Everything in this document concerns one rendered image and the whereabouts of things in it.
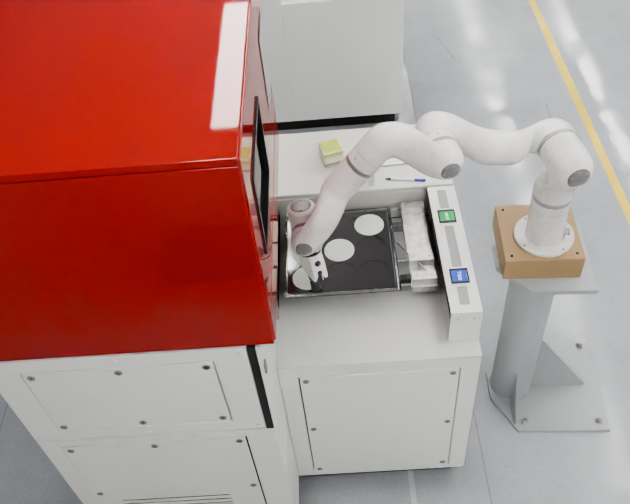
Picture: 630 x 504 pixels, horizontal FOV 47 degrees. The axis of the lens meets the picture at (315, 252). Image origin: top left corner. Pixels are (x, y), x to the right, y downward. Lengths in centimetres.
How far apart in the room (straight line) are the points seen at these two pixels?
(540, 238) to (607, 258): 135
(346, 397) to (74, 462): 86
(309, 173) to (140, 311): 108
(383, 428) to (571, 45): 326
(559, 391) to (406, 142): 158
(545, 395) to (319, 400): 113
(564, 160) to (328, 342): 88
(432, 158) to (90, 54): 88
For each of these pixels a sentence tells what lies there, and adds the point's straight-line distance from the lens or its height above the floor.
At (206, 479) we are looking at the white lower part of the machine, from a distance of 243.
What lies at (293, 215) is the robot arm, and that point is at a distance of 206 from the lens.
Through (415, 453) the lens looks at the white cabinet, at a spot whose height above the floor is 21.
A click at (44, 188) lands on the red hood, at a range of 147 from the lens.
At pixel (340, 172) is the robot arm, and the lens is 199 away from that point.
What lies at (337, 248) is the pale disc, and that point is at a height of 90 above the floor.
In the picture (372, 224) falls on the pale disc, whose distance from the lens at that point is 248.
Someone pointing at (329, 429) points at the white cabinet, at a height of 43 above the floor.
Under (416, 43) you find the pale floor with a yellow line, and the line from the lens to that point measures 508.
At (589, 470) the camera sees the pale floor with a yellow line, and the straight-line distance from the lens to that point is 307.
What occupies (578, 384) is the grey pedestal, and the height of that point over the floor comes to 2.
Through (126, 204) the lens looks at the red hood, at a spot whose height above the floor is 172.
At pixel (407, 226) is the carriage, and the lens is 250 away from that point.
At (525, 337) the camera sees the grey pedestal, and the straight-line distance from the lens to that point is 277.
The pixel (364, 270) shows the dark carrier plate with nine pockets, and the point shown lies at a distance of 234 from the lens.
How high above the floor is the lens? 267
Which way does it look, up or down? 47 degrees down
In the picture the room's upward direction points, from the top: 6 degrees counter-clockwise
